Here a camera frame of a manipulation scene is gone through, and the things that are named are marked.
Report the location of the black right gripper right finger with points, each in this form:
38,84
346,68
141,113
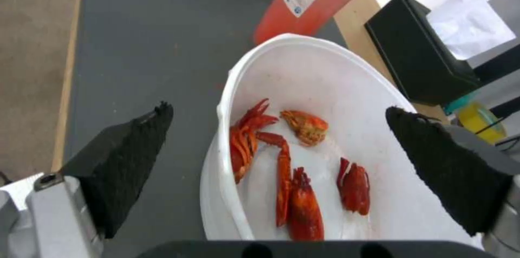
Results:
451,160

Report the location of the large red crayfish body shell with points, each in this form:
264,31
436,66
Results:
304,206

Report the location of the orange crayfish head shell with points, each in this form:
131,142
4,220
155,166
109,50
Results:
305,129

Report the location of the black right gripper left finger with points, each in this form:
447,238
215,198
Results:
118,160

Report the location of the white crumpled paper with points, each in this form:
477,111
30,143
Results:
467,23

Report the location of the red crayfish legs and claw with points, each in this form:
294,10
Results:
260,151

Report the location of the small red crayfish shell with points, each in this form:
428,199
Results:
354,188

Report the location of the white round plastic bowl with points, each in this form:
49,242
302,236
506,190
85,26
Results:
325,136

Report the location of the yellow tape roll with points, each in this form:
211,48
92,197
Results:
481,119

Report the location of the black box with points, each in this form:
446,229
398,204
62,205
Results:
422,47

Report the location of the beige rug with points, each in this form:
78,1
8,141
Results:
34,66

